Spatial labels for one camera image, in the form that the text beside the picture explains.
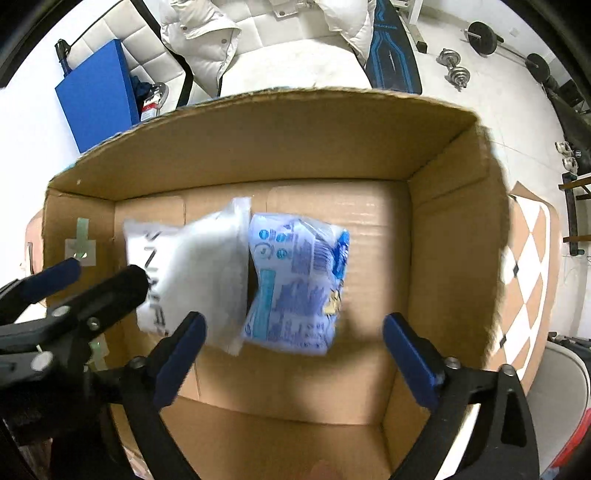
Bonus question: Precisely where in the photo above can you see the white NMAX soft pack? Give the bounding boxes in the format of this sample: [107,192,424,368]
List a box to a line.
[123,197,252,355]

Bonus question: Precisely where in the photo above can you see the blue tissue pack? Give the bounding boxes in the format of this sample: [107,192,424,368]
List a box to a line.
[242,213,349,355]

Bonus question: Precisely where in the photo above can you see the grey round chair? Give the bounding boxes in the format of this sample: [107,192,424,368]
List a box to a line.
[527,341,590,472]

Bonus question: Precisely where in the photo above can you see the blue folded mat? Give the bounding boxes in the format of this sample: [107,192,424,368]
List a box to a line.
[55,39,139,153]

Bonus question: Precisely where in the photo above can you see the dark wooden chair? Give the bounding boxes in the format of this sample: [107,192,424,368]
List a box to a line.
[558,172,590,257]

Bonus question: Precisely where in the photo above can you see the open cardboard box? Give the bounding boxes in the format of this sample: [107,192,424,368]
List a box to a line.
[42,89,509,479]

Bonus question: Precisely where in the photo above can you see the grey quilted chair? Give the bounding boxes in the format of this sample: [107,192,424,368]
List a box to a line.
[56,1,193,113]

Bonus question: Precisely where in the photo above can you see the white puffer jacket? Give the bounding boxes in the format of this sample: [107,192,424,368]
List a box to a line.
[159,1,376,98]

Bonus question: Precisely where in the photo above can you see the chrome dumbbell pair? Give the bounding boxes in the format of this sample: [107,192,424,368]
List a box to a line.
[436,48,471,91]

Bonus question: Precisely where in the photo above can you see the blue weight bench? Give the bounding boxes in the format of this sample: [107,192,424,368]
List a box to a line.
[365,0,423,95]

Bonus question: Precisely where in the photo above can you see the floor barbell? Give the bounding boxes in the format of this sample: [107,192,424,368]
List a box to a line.
[464,21,551,85]

